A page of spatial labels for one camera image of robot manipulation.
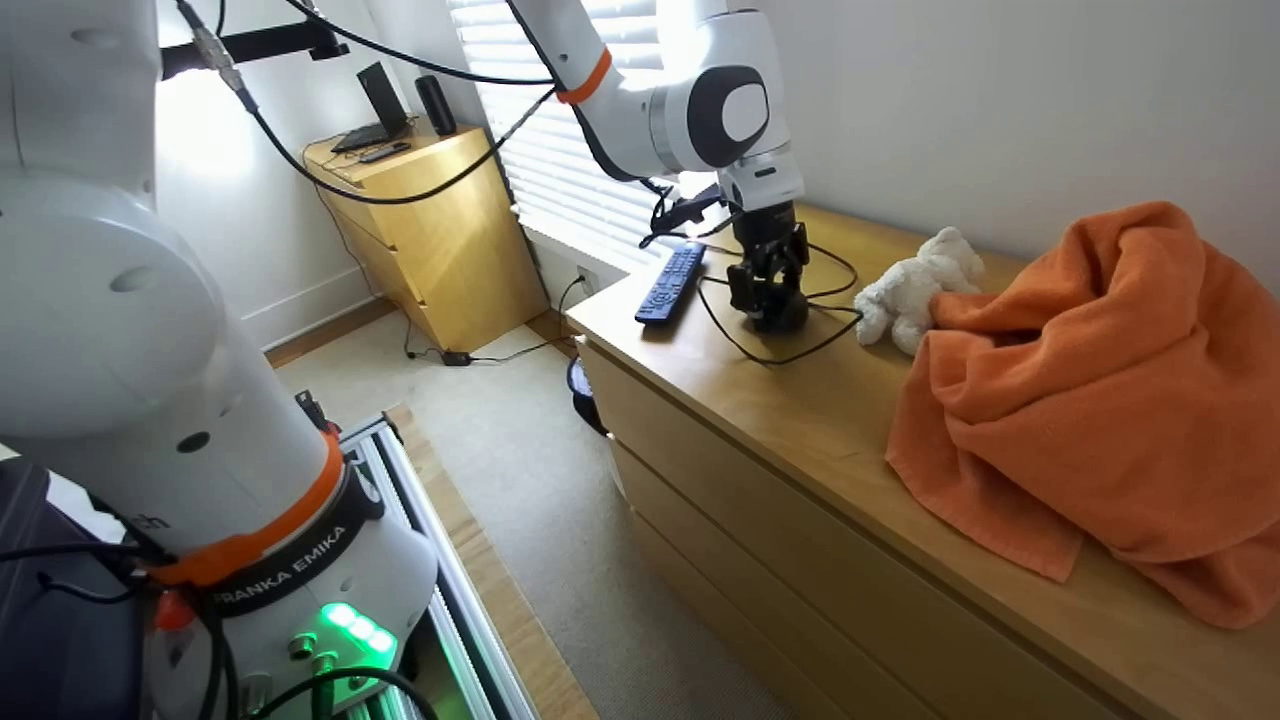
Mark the large wooden dresser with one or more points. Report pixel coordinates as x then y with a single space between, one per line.
802 442

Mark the aluminium robot stand frame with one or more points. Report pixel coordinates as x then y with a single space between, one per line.
443 563

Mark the flat black speaker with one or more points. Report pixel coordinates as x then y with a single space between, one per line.
380 99

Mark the black remote control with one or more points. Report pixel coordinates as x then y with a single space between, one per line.
669 287

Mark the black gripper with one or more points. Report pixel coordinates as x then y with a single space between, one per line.
768 242

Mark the white window blind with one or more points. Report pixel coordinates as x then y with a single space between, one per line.
587 201

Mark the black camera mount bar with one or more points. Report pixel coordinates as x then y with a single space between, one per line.
265 46

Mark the flat black device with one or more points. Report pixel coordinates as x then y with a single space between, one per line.
362 139

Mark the black object beside dresser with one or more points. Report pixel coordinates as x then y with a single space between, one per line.
582 397

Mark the orange blanket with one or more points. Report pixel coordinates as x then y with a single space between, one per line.
1121 403

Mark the white plush toy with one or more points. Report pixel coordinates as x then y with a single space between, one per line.
905 287

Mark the rounded black speaker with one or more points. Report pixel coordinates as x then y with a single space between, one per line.
438 105

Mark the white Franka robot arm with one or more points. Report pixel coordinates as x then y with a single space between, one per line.
123 333

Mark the small wooden dresser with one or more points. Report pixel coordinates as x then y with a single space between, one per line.
443 245

